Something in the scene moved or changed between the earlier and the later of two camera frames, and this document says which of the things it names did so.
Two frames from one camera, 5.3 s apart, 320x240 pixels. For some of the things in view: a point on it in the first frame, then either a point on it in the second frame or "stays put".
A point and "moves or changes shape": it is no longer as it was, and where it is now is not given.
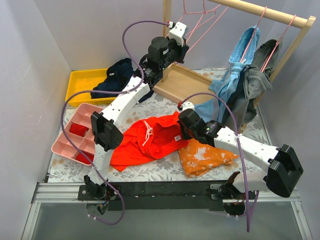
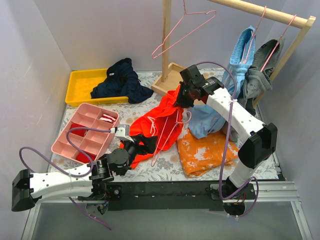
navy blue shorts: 116,76 stays put
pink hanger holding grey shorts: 275,46 stays put
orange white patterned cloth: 198,158 stays put
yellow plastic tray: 86,79 stays put
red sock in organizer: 78,129 stays put
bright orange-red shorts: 149,139 moves or changes shape
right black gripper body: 183,132 → 182,97
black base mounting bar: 165,196 stays put
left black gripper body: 182,50 → 141,144
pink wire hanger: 196,27 → 177,123
